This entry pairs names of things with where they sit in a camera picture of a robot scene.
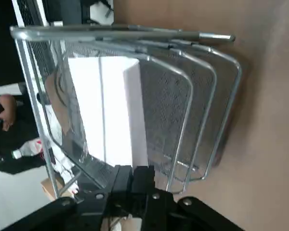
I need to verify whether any person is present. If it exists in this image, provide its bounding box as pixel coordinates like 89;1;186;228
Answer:
0;93;48;175

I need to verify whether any silver mesh file organizer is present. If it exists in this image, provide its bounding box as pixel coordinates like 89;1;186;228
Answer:
9;24;243;200

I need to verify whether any clear water bottle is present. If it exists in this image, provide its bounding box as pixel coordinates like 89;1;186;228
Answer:
11;140;43;160

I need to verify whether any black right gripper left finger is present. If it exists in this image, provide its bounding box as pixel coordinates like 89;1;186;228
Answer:
2;165;133;231

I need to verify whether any light wooden box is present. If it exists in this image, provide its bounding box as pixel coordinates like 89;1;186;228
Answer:
40;175;74;200

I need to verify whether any white A4 paper sheet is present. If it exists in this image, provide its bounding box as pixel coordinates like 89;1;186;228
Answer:
67;56;150;169

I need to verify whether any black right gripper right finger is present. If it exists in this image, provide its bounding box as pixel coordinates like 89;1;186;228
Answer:
130;165;241;231

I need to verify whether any black monitor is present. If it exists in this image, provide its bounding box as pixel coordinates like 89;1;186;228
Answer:
0;0;25;88

